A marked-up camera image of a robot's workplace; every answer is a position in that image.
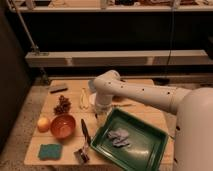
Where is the crumpled grey cloth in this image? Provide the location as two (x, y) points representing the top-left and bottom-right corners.
(107, 128), (130, 147)

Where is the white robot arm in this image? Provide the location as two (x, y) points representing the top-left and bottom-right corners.
(93, 70), (213, 171)

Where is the blue plastic cup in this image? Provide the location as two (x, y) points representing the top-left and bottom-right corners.
(88, 79), (96, 93)

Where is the green sponge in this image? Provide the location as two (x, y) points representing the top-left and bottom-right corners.
(38, 144), (62, 160)

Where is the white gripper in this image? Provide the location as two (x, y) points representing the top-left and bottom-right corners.
(95, 104), (112, 127)

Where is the white plastic cup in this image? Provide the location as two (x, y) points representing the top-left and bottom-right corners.
(89, 93), (96, 106)

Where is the yellow banana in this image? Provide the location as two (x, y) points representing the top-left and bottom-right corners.
(79, 88), (89, 109)

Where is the black handled brush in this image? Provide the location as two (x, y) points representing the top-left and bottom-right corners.
(74, 120), (91, 164)

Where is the metal shelf rack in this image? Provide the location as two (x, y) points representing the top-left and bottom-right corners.
(5, 0), (213, 68)

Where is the green plastic tray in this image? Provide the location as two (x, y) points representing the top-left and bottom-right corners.
(91, 108), (168, 171)

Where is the yellow orange fruit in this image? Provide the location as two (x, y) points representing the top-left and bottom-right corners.
(37, 117), (50, 132)

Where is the bunch of dark grapes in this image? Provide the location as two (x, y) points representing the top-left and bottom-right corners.
(54, 95), (71, 115)

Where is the wooden table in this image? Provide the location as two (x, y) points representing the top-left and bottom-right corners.
(24, 79), (175, 166)

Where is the black cable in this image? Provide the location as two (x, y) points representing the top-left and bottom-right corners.
(161, 0), (188, 88)

